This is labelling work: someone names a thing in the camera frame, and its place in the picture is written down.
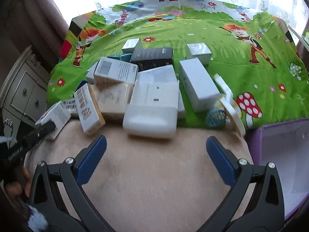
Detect small white red box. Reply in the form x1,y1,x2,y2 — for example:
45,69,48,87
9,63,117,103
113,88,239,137
35,101,71,140

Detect white label barcode box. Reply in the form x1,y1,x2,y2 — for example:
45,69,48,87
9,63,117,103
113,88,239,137
62,98,79,118

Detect green cartoon play mat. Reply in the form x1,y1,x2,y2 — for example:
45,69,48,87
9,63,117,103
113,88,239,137
47,0,308,129

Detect black rectangular box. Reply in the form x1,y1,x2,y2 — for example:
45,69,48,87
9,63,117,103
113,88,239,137
130,47,173,71

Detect white grey small box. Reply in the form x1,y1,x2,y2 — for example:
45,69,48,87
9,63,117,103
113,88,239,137
85,61,98,84

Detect white box pink spot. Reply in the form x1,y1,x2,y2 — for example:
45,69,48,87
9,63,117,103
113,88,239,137
137,65,186,120

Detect white toy frame piece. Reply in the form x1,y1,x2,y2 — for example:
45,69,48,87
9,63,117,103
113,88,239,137
214,74,246,137

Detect tall white carton box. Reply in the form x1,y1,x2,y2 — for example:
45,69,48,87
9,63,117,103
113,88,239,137
179,58,221,113

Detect dark blue box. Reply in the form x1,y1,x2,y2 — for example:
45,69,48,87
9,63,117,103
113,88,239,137
75,80,88,92

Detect teal box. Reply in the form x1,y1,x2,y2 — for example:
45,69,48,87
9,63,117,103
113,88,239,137
107,52,132,62

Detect brown curtain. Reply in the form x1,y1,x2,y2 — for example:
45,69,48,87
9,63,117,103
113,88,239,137
23,0,69,59

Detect purple storage box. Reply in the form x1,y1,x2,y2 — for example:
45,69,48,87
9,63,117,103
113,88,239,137
245,118,308,219

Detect small silver cube box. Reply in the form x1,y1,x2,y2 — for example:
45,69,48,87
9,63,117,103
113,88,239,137
185,43,212,65

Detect blue round toy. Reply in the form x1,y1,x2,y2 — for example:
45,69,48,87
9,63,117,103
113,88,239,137
205,108,226,129

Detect white gold dental box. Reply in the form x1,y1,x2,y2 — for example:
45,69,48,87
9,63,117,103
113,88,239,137
74,83,105,135

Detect cream tea box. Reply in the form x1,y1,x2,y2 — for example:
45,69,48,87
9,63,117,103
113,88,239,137
90,83,134,121

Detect white rounded plastic case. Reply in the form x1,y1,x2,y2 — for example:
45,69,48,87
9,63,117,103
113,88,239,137
123,80,179,139

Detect small white green box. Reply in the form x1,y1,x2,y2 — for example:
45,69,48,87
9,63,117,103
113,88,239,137
121,38,143,53

